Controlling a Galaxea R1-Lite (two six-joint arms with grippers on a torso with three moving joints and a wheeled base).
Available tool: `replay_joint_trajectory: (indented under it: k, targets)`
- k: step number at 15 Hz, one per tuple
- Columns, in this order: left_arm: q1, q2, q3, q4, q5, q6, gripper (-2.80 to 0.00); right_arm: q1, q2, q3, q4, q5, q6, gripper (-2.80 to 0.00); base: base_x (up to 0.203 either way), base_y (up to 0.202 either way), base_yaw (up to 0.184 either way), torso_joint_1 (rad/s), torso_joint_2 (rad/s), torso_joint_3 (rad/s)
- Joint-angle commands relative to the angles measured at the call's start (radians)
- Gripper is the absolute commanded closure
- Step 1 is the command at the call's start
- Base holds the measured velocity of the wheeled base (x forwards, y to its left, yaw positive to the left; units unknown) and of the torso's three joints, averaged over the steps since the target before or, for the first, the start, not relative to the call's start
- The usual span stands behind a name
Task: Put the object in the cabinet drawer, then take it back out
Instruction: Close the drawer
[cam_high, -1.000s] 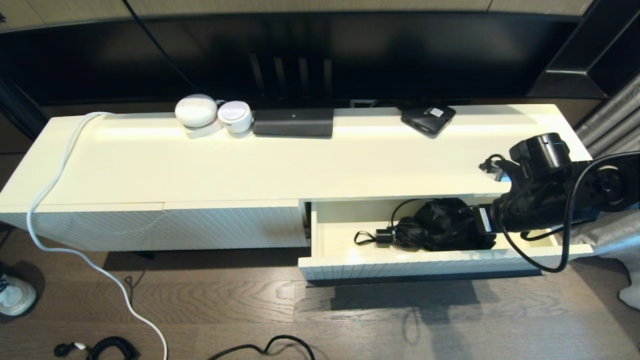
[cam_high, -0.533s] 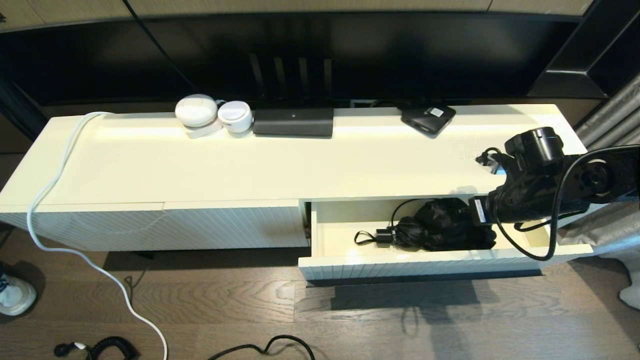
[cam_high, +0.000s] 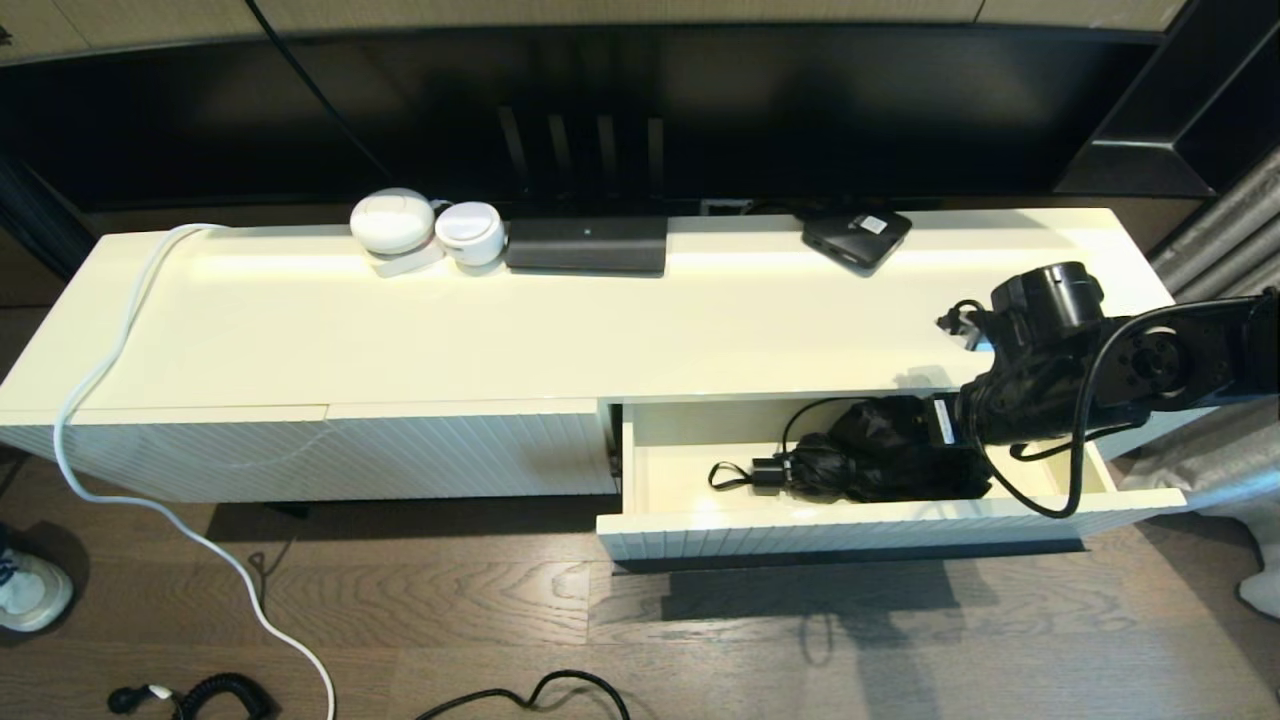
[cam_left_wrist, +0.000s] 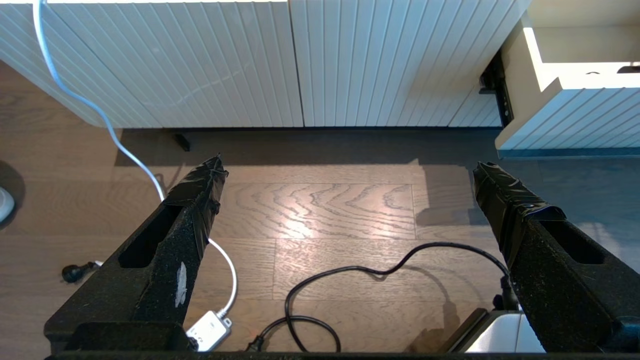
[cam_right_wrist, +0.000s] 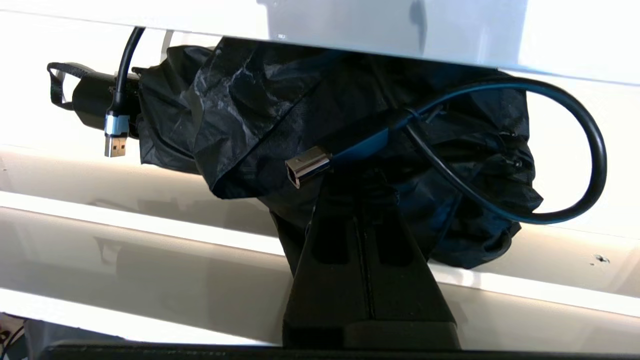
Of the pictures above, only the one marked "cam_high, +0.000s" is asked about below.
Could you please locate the black umbrella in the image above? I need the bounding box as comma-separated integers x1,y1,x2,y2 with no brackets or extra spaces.
708,395,994,504

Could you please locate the short black cable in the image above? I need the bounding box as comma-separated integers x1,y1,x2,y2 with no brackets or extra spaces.
780,396,936,456

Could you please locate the white fluted drawer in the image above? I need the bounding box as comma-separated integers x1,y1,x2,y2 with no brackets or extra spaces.
596,388,1189,564

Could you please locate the white TV cabinet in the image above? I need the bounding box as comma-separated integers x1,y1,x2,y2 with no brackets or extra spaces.
0,207,1236,504

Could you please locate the black box with white label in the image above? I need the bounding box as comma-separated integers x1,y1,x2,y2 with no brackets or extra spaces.
801,207,913,278

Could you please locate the grey curtain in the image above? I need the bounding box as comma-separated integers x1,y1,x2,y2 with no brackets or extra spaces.
1120,145,1280,621

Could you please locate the black shelf unit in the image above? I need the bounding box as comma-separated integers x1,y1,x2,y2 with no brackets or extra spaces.
1050,0,1280,198
0,155,101,286

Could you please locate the black television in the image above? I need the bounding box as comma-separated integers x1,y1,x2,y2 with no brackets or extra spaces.
0,25,1173,216

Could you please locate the black router with antennas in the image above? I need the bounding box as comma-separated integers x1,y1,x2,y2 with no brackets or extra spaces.
498,105,669,276

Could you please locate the small white round device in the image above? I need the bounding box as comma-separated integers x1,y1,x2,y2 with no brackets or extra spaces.
435,202,507,267

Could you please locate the white flat device base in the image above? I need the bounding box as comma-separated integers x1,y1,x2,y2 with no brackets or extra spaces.
368,245,446,279

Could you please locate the large white dome device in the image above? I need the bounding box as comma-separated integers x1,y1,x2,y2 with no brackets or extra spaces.
350,188,438,257

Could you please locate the white sneaker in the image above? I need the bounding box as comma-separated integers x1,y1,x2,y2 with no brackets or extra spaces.
0,520,75,633

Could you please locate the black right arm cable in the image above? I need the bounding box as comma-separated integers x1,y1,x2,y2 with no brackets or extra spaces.
935,292,1280,519

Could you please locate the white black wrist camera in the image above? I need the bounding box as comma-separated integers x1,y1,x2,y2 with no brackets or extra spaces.
934,297,997,354

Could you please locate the long black floor cable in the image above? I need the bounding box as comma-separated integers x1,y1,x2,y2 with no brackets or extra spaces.
415,670,631,720

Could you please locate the black coiled cable with plug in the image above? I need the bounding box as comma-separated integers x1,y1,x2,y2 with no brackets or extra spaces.
107,674,279,720

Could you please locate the thin black hanging cable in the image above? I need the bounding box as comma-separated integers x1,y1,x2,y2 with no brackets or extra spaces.
245,0,396,181

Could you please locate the white power cable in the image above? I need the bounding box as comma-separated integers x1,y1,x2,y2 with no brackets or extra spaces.
53,224,336,720

